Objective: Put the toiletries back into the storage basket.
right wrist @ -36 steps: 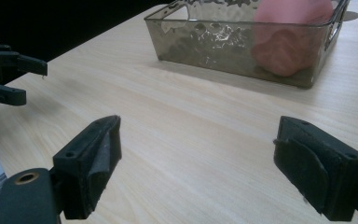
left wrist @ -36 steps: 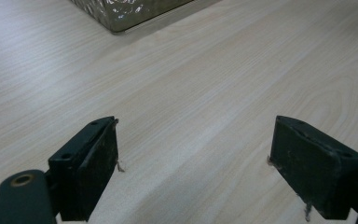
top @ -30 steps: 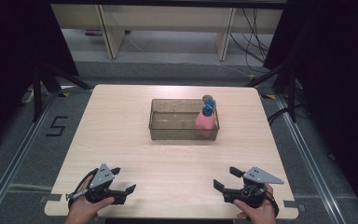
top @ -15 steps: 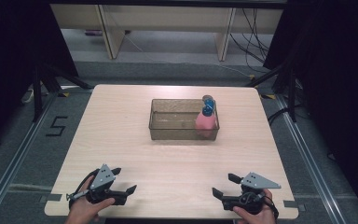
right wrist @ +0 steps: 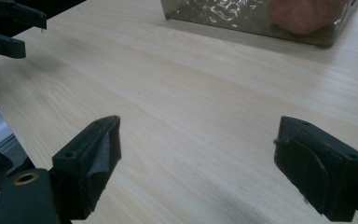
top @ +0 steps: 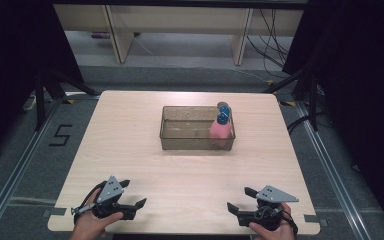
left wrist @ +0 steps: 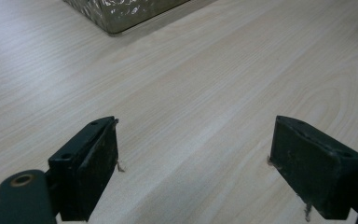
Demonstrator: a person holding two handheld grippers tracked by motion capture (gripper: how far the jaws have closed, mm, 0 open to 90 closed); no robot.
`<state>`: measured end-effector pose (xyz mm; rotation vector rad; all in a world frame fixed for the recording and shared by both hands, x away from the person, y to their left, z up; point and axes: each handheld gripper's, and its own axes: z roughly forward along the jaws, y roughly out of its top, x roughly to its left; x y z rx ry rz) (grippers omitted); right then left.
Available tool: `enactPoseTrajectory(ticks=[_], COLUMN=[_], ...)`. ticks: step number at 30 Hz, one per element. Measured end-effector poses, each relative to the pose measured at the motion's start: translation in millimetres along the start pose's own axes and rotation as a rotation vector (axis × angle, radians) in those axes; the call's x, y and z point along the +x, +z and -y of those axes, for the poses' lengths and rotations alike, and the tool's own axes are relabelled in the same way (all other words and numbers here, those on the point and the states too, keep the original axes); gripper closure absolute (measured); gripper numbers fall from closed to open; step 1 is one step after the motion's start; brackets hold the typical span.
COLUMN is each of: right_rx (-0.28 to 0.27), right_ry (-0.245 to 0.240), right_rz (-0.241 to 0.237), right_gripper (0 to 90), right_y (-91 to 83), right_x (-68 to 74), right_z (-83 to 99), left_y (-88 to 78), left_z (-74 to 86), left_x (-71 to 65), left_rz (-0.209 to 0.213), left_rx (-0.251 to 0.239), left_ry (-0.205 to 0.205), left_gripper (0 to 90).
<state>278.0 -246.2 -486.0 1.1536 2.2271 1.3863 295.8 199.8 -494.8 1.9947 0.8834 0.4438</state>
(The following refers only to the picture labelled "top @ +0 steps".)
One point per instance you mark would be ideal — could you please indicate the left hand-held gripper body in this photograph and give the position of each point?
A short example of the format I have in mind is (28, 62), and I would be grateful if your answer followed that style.
(110, 196)

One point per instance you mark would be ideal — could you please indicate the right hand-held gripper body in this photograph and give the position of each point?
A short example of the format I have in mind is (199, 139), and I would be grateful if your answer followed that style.
(266, 208)

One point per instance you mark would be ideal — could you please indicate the pink bottle with blue cap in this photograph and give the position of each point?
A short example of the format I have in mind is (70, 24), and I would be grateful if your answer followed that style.
(220, 128)

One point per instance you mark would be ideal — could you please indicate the clear plastic bin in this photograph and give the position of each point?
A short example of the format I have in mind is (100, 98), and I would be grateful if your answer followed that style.
(186, 133)

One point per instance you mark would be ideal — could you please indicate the person's right hand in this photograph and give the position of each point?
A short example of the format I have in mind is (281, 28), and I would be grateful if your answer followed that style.
(280, 230)

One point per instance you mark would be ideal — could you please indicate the person's left hand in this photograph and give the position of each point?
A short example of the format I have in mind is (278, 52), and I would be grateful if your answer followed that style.
(91, 225)

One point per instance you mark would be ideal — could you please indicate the black metal stand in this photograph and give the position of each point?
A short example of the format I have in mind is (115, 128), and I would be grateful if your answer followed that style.
(305, 90)
(51, 90)

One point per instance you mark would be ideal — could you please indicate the black curtain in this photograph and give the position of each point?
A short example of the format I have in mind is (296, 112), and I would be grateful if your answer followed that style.
(10, 66)
(363, 83)

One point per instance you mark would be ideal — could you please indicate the light wooden desk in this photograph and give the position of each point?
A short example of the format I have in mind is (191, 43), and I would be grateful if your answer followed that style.
(180, 20)

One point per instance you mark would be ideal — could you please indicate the metal floor rail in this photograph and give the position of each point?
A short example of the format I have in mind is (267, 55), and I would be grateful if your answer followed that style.
(16, 173)
(333, 173)

